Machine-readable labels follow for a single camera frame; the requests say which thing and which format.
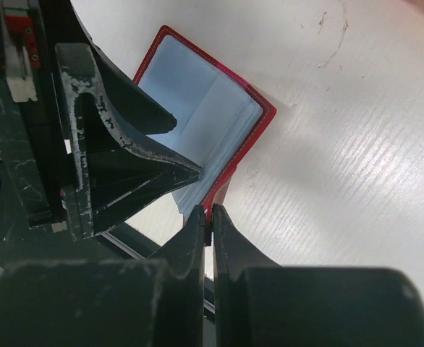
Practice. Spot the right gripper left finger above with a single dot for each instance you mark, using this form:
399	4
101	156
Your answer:
157	301

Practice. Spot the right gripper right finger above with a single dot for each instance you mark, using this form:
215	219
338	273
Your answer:
261	303

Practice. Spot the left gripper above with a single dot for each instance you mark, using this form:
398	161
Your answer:
44	95

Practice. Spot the red leather card holder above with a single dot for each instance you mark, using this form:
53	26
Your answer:
219	115

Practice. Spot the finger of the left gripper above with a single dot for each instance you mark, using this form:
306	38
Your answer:
112	170

